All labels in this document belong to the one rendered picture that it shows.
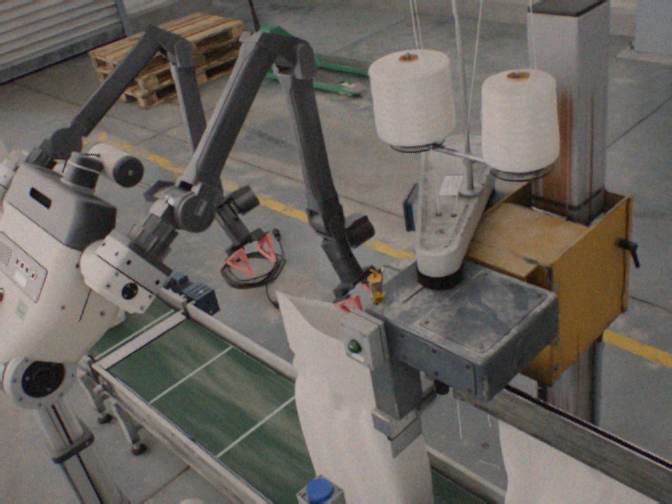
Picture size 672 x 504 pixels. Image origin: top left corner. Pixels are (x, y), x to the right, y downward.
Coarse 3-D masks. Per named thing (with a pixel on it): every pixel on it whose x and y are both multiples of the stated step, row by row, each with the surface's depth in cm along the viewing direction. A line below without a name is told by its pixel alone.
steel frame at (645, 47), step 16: (224, 0) 942; (240, 0) 930; (640, 0) 560; (656, 0) 551; (640, 16) 566; (656, 16) 557; (640, 32) 572; (656, 32) 563; (624, 48) 587; (640, 48) 578; (656, 48) 569
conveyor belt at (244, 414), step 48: (192, 336) 306; (144, 384) 285; (192, 384) 281; (240, 384) 277; (288, 384) 273; (192, 432) 260; (240, 432) 256; (288, 432) 252; (288, 480) 235; (432, 480) 226
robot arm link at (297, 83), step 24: (312, 48) 151; (288, 72) 156; (312, 72) 153; (288, 96) 157; (312, 96) 158; (312, 120) 159; (312, 144) 161; (312, 168) 163; (312, 192) 166; (336, 192) 168; (312, 216) 171
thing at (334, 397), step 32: (288, 320) 207; (320, 320) 201; (320, 352) 192; (320, 384) 201; (352, 384) 189; (320, 416) 203; (352, 416) 193; (320, 448) 214; (352, 448) 197; (384, 448) 189; (416, 448) 194; (352, 480) 208; (384, 480) 196; (416, 480) 199
